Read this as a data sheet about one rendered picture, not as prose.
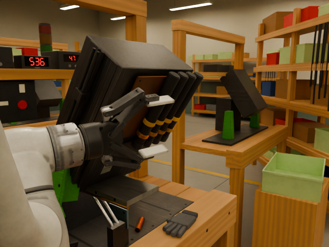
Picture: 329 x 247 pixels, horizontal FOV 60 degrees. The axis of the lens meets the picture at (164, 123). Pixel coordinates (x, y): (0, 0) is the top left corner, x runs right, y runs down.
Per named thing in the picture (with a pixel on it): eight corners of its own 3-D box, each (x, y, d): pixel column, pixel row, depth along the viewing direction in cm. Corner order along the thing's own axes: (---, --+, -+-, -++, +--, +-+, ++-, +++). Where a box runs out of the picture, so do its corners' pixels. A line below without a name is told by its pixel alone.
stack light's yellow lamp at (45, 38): (54, 45, 125) (53, 35, 125) (43, 44, 121) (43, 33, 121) (48, 46, 128) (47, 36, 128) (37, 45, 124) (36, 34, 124)
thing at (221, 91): (276, 125, 860) (281, 49, 822) (185, 115, 1049) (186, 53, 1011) (281, 122, 904) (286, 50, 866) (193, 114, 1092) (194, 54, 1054)
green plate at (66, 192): (77, 216, 95) (88, 154, 97) (55, 220, 89) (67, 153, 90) (58, 207, 102) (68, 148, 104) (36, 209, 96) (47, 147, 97)
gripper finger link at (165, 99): (141, 102, 64) (141, 98, 63) (167, 97, 67) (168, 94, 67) (147, 107, 61) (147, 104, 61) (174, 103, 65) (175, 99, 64)
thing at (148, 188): (158, 193, 102) (158, 185, 101) (127, 210, 89) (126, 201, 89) (88, 171, 125) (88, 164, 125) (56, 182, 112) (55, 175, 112)
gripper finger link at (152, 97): (135, 101, 62) (136, 88, 60) (155, 98, 64) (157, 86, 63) (138, 104, 61) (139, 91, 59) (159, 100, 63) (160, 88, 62)
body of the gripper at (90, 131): (85, 170, 58) (128, 159, 62) (84, 134, 54) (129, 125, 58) (75, 150, 63) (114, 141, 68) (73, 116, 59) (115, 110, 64)
